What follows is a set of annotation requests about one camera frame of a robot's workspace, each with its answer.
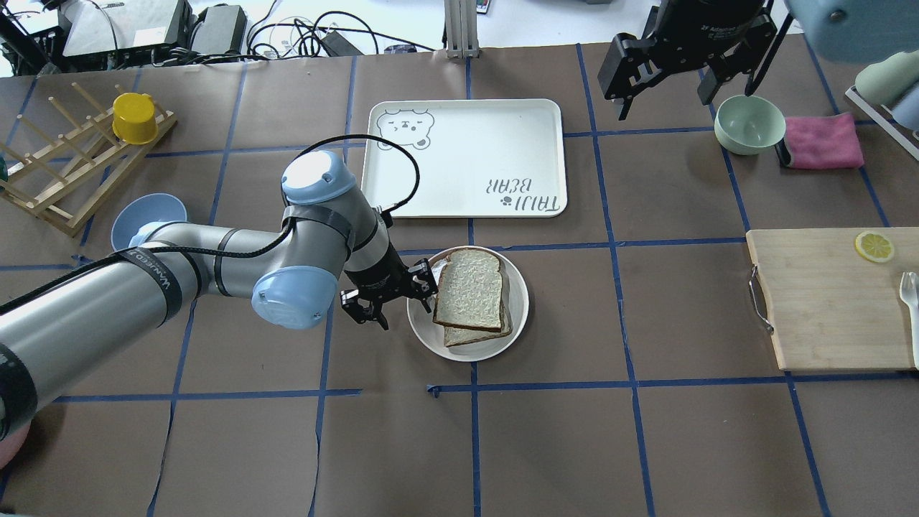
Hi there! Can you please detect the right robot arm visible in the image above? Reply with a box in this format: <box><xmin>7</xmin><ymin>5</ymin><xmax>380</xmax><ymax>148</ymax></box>
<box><xmin>597</xmin><ymin>1</ymin><xmax>918</xmax><ymax>120</ymax></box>

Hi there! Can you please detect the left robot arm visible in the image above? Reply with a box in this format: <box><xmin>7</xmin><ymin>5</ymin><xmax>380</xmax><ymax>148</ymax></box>
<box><xmin>1</xmin><ymin>150</ymin><xmax>439</xmax><ymax>437</ymax></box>

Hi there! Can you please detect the blue bowl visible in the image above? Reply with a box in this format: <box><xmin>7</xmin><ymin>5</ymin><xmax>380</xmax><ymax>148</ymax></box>
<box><xmin>111</xmin><ymin>192</ymin><xmax>187</xmax><ymax>251</ymax></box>

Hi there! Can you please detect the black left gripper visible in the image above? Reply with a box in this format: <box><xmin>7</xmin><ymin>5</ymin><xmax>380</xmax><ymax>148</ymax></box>
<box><xmin>340</xmin><ymin>244</ymin><xmax>439</xmax><ymax>330</ymax></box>

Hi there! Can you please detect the pink bowl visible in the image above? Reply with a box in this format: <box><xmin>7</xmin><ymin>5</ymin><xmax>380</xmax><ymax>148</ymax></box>
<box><xmin>0</xmin><ymin>423</ymin><xmax>32</xmax><ymax>469</ymax></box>

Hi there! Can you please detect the lemon slice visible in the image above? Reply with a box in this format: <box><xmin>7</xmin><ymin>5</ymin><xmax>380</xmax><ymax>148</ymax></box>
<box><xmin>854</xmin><ymin>231</ymin><xmax>896</xmax><ymax>263</ymax></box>

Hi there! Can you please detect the wooden cutting board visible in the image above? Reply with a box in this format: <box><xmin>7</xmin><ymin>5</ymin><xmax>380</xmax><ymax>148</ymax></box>
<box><xmin>746</xmin><ymin>227</ymin><xmax>918</xmax><ymax>371</ymax></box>

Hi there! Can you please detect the pink cloth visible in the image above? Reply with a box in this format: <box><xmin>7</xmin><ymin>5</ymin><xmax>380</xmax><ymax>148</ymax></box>
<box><xmin>775</xmin><ymin>112</ymin><xmax>864</xmax><ymax>170</ymax></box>

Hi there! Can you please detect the white plastic fork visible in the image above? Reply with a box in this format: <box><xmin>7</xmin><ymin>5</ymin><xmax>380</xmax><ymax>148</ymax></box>
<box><xmin>899</xmin><ymin>271</ymin><xmax>919</xmax><ymax>370</ymax></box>

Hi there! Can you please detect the cream bear serving tray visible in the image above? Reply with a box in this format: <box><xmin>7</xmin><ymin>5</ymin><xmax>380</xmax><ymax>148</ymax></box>
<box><xmin>361</xmin><ymin>98</ymin><xmax>568</xmax><ymax>218</ymax></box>

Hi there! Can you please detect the green bowl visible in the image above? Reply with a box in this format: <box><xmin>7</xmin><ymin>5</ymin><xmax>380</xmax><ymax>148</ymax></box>
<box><xmin>714</xmin><ymin>95</ymin><xmax>785</xmax><ymax>156</ymax></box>

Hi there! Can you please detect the wooden dish rack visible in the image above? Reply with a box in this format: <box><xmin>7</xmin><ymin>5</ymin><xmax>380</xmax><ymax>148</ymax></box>
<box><xmin>1</xmin><ymin>82</ymin><xmax>177</xmax><ymax>238</ymax></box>

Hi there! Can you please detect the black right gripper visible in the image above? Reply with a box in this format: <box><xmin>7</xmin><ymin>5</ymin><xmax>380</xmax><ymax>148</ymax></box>
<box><xmin>597</xmin><ymin>1</ymin><xmax>778</xmax><ymax>121</ymax></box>

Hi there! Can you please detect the white wire cup rack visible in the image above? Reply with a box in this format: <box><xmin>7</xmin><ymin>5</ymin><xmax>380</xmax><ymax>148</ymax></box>
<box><xmin>846</xmin><ymin>86</ymin><xmax>918</xmax><ymax>161</ymax></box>

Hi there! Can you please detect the yellow cup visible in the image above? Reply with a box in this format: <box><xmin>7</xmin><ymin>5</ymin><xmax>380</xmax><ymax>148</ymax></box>
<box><xmin>111</xmin><ymin>93</ymin><xmax>159</xmax><ymax>145</ymax></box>

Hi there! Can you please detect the bread slice in plate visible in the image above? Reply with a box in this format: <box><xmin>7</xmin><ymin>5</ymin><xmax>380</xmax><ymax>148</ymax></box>
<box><xmin>443</xmin><ymin>302</ymin><xmax>513</xmax><ymax>348</ymax></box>

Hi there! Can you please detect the white bread slice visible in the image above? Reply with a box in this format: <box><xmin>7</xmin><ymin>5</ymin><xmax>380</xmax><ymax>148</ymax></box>
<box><xmin>433</xmin><ymin>248</ymin><xmax>503</xmax><ymax>332</ymax></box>

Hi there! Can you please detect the blue cup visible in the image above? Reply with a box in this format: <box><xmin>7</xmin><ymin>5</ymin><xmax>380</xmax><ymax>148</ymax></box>
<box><xmin>890</xmin><ymin>83</ymin><xmax>919</xmax><ymax>131</ymax></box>

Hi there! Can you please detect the cream round plate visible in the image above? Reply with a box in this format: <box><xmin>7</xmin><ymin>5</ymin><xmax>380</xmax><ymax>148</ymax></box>
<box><xmin>408</xmin><ymin>246</ymin><xmax>531</xmax><ymax>361</ymax></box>

